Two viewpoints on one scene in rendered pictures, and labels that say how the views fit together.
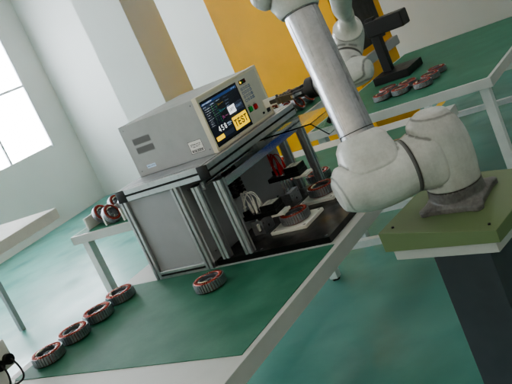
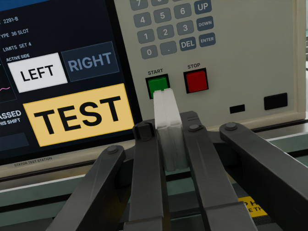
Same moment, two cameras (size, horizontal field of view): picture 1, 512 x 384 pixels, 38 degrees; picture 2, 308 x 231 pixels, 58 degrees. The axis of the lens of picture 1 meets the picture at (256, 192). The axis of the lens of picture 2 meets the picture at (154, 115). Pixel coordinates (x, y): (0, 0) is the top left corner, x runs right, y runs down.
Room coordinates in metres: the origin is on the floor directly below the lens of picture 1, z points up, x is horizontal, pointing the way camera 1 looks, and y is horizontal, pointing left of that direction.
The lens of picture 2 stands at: (2.64, -0.33, 1.26)
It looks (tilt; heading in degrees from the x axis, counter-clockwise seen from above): 22 degrees down; 57
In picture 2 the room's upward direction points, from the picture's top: 12 degrees counter-clockwise
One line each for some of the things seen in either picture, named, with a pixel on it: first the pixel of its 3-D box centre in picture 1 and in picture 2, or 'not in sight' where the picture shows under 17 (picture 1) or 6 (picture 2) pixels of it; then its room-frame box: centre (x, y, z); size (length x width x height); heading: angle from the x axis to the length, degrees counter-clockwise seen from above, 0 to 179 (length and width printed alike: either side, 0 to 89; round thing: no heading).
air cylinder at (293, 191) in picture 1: (290, 196); not in sight; (2.83, -0.12, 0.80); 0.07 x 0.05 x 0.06; 144
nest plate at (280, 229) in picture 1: (297, 221); not in sight; (2.55, -0.09, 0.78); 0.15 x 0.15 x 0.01; 54
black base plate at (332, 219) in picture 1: (309, 212); not in sight; (2.66, -0.15, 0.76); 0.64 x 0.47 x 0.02; 144
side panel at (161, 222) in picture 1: (168, 234); not in sight; (2.62, 0.35, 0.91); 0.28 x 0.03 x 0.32; 54
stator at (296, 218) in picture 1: (294, 215); not in sight; (2.55, -0.09, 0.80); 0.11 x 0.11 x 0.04
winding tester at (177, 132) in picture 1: (198, 120); (106, 41); (2.85, 0.09, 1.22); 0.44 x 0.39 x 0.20; 144
